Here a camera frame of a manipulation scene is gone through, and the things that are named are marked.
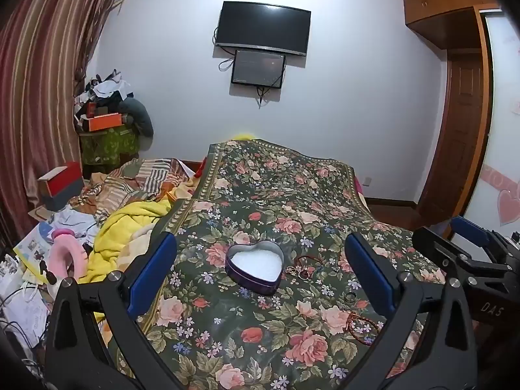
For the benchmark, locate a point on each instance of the green patterned storage box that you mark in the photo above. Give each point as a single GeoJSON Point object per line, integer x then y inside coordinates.
{"type": "Point", "coordinates": [109, 146]}

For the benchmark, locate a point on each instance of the yellow blanket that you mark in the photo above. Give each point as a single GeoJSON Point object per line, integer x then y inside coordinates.
{"type": "Point", "coordinates": [122, 227]}

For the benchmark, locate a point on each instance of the white paper bag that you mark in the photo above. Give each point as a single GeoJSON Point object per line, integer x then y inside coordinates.
{"type": "Point", "coordinates": [22, 308]}

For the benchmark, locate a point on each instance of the brown wooden door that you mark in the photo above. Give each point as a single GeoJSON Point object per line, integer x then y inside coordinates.
{"type": "Point", "coordinates": [459, 130]}

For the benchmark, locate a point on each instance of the wooden overhead cabinet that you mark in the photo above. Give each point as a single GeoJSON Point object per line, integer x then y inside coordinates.
{"type": "Point", "coordinates": [438, 4]}

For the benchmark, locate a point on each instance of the pile of clothes and papers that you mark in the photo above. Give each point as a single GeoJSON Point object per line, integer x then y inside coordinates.
{"type": "Point", "coordinates": [101, 91]}

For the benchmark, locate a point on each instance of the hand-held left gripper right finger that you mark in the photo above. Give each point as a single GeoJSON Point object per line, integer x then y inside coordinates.
{"type": "Point", "coordinates": [369, 268]}

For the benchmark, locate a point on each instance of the purple heart-shaped tin box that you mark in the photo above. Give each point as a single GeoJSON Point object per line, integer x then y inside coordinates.
{"type": "Point", "coordinates": [248, 280]}

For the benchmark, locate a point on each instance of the black wall television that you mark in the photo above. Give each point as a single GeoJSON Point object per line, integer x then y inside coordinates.
{"type": "Point", "coordinates": [264, 24]}

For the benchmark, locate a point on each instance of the pink heart sticker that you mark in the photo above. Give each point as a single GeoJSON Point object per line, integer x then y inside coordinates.
{"type": "Point", "coordinates": [508, 207]}

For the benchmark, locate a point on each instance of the striped red curtain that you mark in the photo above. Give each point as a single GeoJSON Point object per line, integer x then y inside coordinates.
{"type": "Point", "coordinates": [40, 89]}

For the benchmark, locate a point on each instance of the striped patchwork quilt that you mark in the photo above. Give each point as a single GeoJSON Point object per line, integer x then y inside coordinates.
{"type": "Point", "coordinates": [134, 178]}

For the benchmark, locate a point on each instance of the red cardboard box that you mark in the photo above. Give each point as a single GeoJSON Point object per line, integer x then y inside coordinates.
{"type": "Point", "coordinates": [61, 183]}

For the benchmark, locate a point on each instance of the magenta cloth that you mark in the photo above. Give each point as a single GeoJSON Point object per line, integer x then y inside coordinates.
{"type": "Point", "coordinates": [357, 187]}

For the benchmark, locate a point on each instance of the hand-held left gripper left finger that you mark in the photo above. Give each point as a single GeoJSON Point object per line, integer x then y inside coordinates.
{"type": "Point", "coordinates": [156, 264]}

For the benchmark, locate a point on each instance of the floral bed blanket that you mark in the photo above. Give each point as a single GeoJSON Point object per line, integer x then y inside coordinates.
{"type": "Point", "coordinates": [260, 203]}

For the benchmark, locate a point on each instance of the orange box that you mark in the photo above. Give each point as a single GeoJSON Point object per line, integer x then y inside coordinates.
{"type": "Point", "coordinates": [103, 122]}

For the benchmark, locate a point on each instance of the white wardrobe door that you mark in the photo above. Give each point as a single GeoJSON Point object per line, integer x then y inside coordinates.
{"type": "Point", "coordinates": [503, 109]}

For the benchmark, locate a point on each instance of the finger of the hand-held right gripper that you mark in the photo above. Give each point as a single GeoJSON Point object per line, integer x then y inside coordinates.
{"type": "Point", "coordinates": [471, 229]}
{"type": "Point", "coordinates": [432, 248]}

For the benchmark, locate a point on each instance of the white wall socket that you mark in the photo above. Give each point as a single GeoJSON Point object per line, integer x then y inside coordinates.
{"type": "Point", "coordinates": [367, 181]}

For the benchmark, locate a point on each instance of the small black wall monitor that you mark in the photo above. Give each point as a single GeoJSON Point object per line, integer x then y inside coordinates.
{"type": "Point", "coordinates": [258, 68]}

